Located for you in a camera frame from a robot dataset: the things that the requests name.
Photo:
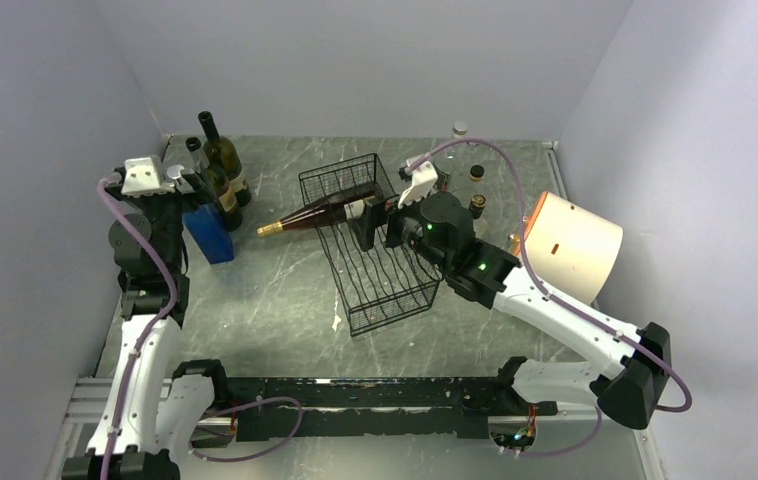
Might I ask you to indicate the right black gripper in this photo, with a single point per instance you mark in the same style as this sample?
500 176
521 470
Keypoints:
376 214

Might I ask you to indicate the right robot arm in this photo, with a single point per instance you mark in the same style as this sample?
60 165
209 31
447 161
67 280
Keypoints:
624 369

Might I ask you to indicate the blue clear glass bottle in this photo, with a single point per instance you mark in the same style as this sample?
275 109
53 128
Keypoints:
207 229

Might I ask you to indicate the dark red gold-capped bottle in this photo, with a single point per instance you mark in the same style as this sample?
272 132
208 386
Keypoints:
342 206

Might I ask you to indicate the frosted clear slim bottle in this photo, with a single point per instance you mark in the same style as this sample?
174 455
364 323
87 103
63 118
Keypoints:
459 132

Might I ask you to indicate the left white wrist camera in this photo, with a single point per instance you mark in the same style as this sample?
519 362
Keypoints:
144 176

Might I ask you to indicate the clear bottle white label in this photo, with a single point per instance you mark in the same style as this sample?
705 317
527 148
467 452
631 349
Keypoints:
475 178

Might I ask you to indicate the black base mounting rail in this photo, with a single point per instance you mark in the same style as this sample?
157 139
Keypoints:
273 407

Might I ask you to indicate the clear bottle orange black label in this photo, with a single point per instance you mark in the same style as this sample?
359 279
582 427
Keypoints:
476 208

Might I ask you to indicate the dark green black-capped bottle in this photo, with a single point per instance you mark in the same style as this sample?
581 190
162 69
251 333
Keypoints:
222 151

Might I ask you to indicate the green bottle silver cap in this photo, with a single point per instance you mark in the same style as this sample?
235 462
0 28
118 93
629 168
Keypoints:
227 202

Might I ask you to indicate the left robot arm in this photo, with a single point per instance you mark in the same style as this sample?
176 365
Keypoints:
147 421

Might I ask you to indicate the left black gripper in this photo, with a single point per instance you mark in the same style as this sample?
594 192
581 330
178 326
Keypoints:
196 185

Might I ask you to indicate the beige cylindrical lamp shade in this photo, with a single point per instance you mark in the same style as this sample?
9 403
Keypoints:
571 248

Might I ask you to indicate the black wire wine rack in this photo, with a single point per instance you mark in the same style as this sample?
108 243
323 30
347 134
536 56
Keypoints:
379 287

